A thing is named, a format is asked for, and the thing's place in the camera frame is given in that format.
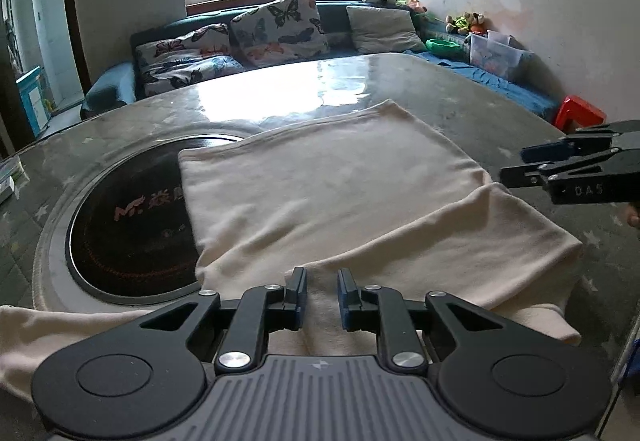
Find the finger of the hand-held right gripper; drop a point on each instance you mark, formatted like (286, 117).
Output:
(520, 176)
(545, 152)

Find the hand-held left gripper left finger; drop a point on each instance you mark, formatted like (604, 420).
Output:
(300, 293)

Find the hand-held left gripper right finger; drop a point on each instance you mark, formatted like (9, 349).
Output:
(342, 296)

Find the cream garment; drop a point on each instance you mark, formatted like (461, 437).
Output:
(325, 181)

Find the person's right hand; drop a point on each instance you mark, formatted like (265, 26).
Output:
(634, 218)

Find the tall red plastic stool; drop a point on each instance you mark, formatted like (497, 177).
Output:
(580, 108)

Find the blue sofa blanket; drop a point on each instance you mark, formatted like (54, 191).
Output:
(500, 88)

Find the clear plastic storage box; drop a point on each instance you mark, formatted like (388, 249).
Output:
(495, 56)

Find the green plastic bowl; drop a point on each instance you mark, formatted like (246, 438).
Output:
(442, 47)

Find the brown teddy bear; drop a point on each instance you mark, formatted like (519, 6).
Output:
(451, 23)
(477, 21)

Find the green plush toy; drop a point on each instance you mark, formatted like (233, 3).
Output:
(462, 25)

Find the round black induction cooktop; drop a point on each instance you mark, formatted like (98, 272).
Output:
(125, 231)

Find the colourful plush toy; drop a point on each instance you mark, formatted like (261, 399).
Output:
(412, 5)

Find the beige cushion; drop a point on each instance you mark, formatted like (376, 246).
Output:
(382, 28)

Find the blue corner sofa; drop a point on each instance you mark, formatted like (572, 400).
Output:
(335, 16)

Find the flat butterfly print cushion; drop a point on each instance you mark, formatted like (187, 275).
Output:
(185, 61)

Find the large butterfly print cushion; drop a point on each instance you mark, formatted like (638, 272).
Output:
(280, 28)

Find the small white green box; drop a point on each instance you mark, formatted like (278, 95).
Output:
(7, 181)

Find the blue toy box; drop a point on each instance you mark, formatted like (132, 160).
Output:
(32, 98)

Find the dark wooden door frame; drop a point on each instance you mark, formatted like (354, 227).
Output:
(75, 21)

